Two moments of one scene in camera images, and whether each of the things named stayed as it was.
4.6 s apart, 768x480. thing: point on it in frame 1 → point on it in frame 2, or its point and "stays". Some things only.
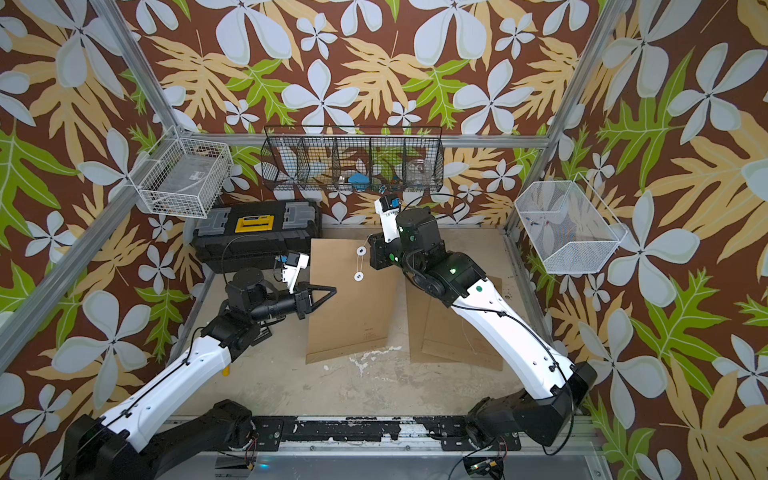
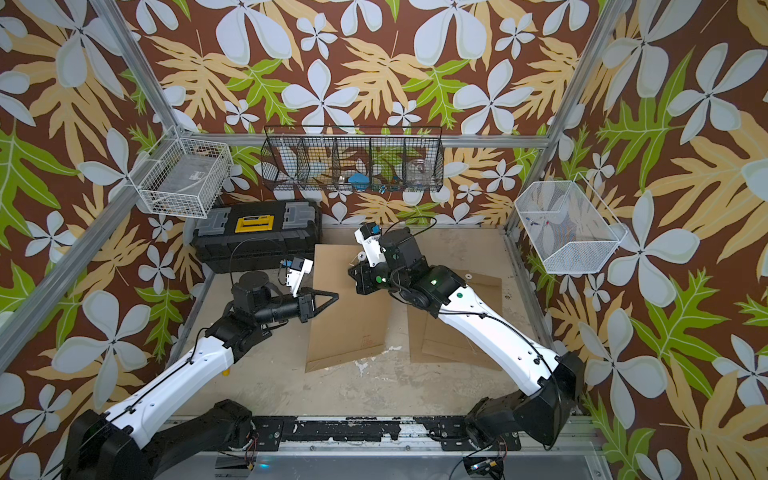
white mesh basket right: (572, 229) stays
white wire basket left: (183, 176) stays
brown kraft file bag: (358, 318) stays
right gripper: (381, 249) → (365, 279)
